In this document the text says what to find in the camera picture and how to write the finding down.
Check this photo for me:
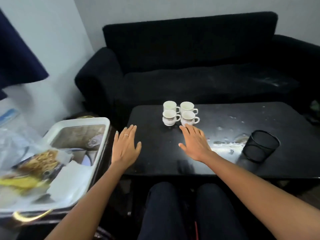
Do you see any stack of white napkins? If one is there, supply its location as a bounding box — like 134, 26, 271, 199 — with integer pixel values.
46, 160, 94, 203

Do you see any clear zip bag blue seal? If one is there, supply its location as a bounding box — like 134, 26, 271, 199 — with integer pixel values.
0, 108, 73, 205

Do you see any person's left hand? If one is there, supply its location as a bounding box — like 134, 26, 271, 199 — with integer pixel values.
111, 124, 142, 170

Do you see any white tray with printed base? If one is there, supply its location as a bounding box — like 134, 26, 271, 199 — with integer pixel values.
0, 117, 110, 213

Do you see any person's right hand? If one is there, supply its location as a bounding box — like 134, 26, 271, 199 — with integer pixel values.
178, 123, 214, 163

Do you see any black fabric sofa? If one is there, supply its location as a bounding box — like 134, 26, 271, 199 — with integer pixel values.
74, 11, 320, 128

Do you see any black table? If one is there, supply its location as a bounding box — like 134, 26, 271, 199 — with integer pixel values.
124, 102, 320, 180

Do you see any navy blue curtain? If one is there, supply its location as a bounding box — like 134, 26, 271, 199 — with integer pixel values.
0, 8, 49, 100

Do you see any patterned white cup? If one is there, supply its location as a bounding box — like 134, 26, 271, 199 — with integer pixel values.
162, 109, 181, 127
180, 110, 200, 127

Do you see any person's left forearm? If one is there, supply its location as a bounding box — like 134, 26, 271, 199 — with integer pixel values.
45, 162, 125, 240

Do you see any plain white cup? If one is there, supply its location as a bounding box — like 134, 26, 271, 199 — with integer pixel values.
180, 101, 199, 115
163, 100, 181, 114

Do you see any person's right forearm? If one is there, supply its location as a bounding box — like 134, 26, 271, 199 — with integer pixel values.
200, 151, 320, 240

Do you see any black mug with tissue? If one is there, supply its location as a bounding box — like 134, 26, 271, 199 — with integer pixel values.
242, 130, 281, 163

